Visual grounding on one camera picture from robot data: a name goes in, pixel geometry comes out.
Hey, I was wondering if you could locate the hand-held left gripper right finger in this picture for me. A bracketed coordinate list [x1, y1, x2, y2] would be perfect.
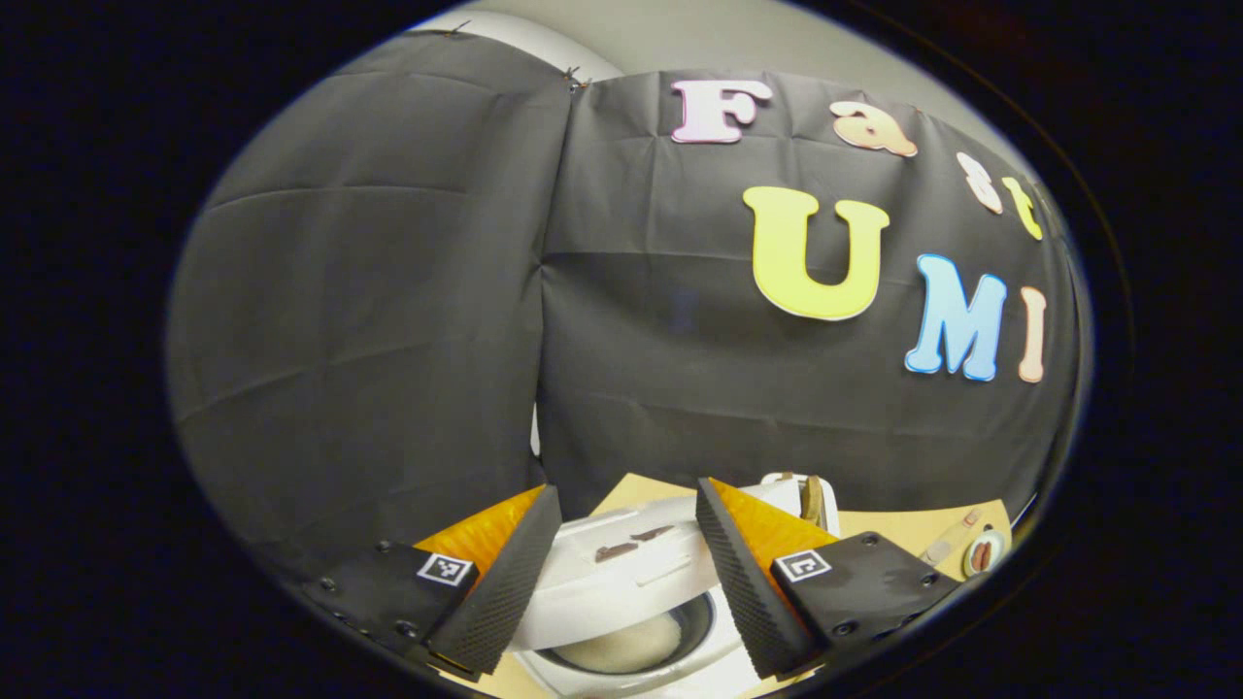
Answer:
[695, 476, 964, 681]

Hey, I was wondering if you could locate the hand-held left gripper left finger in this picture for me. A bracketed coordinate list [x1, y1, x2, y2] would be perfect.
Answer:
[299, 483, 564, 681]

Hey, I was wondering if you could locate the white rice cooker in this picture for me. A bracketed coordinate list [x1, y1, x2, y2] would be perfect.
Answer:
[512, 483, 780, 699]

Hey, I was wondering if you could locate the white toaster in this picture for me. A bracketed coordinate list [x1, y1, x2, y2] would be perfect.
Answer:
[760, 472, 843, 538]

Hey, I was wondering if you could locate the clear plastic bottle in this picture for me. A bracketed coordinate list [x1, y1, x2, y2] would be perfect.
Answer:
[917, 507, 985, 568]

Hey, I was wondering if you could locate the green plate with brown food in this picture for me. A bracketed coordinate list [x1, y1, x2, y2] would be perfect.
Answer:
[960, 526, 1008, 582]

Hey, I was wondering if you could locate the black backdrop cloth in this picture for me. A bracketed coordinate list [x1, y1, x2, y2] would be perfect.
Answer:
[167, 29, 1085, 576]

